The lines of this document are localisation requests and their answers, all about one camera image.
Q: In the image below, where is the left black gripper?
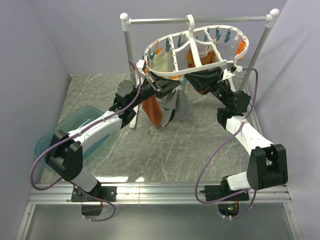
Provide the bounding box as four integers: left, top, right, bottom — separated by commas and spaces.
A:
129, 71, 182, 109

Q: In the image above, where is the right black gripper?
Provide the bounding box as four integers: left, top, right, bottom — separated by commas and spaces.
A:
184, 67, 232, 109

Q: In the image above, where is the teal clip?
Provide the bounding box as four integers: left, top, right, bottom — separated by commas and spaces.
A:
181, 78, 188, 87

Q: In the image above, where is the grey underwear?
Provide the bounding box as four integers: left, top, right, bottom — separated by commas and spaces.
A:
161, 85, 195, 127

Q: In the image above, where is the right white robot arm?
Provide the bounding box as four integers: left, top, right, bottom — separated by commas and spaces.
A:
194, 116, 289, 204

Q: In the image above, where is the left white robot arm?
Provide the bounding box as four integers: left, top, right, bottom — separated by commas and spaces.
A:
44, 74, 180, 201

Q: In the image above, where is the orange underwear on right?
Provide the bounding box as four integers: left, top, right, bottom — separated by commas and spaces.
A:
185, 45, 217, 68

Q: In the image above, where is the orange underwear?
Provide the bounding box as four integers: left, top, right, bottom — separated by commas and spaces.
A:
142, 95, 163, 128
185, 45, 217, 68

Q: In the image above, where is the cream underwear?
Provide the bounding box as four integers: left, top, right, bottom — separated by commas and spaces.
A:
150, 50, 174, 72

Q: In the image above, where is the orange underwear on left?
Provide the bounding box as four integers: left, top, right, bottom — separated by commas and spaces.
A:
142, 95, 163, 128

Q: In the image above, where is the white oval clip hanger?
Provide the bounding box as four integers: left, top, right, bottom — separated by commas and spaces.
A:
143, 14, 250, 79

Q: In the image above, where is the orange clip front right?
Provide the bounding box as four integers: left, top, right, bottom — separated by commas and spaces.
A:
235, 40, 248, 61

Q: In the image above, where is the white metal drying rack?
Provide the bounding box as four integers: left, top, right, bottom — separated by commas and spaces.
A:
119, 8, 281, 129

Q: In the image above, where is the teal plastic basin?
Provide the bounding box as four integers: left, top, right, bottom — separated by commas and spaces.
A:
34, 105, 113, 171

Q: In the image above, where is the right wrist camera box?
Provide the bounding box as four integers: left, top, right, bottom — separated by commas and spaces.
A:
226, 60, 243, 74

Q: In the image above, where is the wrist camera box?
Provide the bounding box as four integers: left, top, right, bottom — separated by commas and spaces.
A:
226, 60, 243, 74
136, 59, 149, 76

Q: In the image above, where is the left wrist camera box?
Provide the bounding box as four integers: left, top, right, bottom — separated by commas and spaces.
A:
136, 59, 149, 76

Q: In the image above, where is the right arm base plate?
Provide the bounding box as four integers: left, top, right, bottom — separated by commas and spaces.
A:
200, 185, 250, 202

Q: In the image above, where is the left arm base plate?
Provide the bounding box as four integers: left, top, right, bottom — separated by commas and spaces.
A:
71, 186, 117, 202

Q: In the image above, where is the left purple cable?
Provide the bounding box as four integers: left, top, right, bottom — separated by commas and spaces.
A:
29, 59, 142, 222

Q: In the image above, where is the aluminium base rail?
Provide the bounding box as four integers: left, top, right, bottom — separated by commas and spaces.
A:
16, 182, 303, 240

